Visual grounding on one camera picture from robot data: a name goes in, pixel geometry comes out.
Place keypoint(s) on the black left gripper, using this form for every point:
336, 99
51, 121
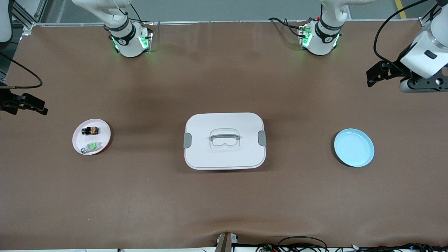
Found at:
394, 68

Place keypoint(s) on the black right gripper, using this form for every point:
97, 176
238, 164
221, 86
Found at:
10, 100

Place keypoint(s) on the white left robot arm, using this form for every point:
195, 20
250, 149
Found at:
428, 56

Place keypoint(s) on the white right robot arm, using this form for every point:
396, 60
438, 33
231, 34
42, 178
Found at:
127, 42

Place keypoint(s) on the light blue round plate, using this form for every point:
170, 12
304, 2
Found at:
353, 148

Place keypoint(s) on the pink round plate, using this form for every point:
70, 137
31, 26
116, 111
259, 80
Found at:
101, 140

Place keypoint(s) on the white lidded storage box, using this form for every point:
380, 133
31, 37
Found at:
224, 157

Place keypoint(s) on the brown table mat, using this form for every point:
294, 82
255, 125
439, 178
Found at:
224, 203

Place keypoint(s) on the green and grey switch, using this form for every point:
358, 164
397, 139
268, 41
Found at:
91, 147

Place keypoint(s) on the aluminium table edge rail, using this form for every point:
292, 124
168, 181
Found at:
227, 22

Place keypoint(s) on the metal bracket with post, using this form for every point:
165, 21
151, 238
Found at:
225, 243

